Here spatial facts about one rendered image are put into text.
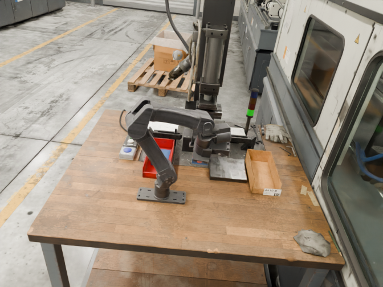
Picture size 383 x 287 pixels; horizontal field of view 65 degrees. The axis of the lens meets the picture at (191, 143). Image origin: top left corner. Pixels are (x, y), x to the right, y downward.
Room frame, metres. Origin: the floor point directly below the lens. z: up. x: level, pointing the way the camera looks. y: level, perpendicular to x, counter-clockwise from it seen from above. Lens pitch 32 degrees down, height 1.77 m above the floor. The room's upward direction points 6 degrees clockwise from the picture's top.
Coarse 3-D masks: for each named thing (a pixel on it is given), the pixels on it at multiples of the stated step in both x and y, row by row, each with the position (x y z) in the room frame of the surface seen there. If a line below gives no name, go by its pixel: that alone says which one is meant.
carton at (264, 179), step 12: (252, 156) 1.26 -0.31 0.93; (264, 156) 1.26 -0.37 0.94; (252, 168) 1.19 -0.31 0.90; (264, 168) 1.20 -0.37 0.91; (276, 168) 1.12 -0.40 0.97; (252, 180) 1.04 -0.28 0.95; (264, 180) 1.11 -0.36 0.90; (276, 180) 1.07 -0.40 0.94; (252, 192) 1.01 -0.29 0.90; (264, 192) 1.01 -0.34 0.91; (276, 192) 1.01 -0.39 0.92
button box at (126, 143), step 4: (120, 116) 1.56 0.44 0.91; (120, 120) 1.51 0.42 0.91; (120, 124) 1.47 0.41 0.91; (124, 128) 1.43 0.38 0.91; (128, 136) 1.32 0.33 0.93; (124, 144) 1.24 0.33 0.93; (128, 144) 1.24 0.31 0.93; (132, 144) 1.25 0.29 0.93; (136, 144) 1.25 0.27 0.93; (136, 148) 1.24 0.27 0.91
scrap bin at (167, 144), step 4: (156, 140) 1.28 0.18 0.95; (160, 140) 1.28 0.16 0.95; (164, 140) 1.28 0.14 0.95; (168, 140) 1.28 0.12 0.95; (172, 140) 1.28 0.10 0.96; (160, 144) 1.28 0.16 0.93; (164, 144) 1.28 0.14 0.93; (168, 144) 1.28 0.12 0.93; (172, 144) 1.28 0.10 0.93; (160, 148) 1.28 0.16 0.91; (164, 148) 1.28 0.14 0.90; (168, 148) 1.28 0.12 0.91; (172, 148) 1.21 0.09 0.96; (172, 152) 1.17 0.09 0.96; (172, 156) 1.17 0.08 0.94; (148, 160) 1.16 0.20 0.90; (144, 164) 1.06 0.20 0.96; (148, 164) 1.13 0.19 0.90; (144, 168) 1.06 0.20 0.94; (148, 168) 1.10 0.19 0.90; (152, 168) 1.10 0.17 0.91; (144, 172) 1.04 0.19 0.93; (148, 172) 1.07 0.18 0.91; (152, 172) 1.08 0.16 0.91; (156, 172) 1.08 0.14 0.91; (144, 176) 1.04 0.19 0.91; (148, 176) 1.04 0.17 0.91; (152, 176) 1.04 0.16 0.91
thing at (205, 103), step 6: (204, 96) 1.32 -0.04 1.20; (210, 96) 1.32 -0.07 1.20; (186, 102) 1.35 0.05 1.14; (192, 102) 1.36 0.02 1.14; (198, 102) 1.33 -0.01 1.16; (204, 102) 1.28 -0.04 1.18; (210, 102) 1.29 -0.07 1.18; (216, 102) 1.36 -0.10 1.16; (186, 108) 1.29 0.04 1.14; (192, 108) 1.29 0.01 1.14; (198, 108) 1.30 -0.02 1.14; (204, 108) 1.27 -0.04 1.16; (210, 108) 1.27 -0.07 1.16; (216, 108) 1.30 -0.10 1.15; (210, 114) 1.28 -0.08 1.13; (216, 114) 1.28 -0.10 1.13
